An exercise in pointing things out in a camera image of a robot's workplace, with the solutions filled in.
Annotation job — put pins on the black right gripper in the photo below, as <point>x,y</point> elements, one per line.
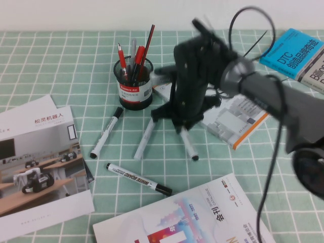
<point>191,81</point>

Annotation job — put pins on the white marker with red logo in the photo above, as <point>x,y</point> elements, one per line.
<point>189,145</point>

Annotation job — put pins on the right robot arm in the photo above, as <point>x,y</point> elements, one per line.
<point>265,93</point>

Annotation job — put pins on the black mesh pen holder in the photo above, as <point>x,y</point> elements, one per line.
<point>135,101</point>

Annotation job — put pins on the black pen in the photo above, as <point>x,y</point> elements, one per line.
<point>134,73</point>

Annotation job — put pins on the red capped pen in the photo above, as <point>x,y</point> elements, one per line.
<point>139,54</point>

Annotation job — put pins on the red pen with metal tip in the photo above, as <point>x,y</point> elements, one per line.
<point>121,57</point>

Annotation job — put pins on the clear grey pen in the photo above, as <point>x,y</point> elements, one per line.
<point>133,48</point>

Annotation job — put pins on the all white marker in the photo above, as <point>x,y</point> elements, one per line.
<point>143,141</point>

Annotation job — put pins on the white orange ROS book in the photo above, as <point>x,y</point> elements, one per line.
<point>227,126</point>

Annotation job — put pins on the whiteboard marker with black cap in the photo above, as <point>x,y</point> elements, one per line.
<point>106,132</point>

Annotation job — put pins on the marker printed white board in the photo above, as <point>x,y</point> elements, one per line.
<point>136,178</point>

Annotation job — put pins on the red and black pencil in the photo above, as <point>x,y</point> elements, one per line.
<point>150,36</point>

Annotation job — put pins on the colourful catalogue magazine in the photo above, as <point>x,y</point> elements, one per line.
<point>177,217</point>

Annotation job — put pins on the dark booklet under brochure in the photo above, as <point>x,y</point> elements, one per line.
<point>89,174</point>

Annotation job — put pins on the blue DTC book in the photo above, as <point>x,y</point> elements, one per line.
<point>291,53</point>

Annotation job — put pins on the green checked tablecloth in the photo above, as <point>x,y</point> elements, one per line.
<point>50,63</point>

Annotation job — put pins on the white paper sheet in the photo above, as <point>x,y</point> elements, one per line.
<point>38,106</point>

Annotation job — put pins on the robot photo brochure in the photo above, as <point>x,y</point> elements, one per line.
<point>38,152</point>

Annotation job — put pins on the grey Billion book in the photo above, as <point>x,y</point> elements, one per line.
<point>316,76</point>

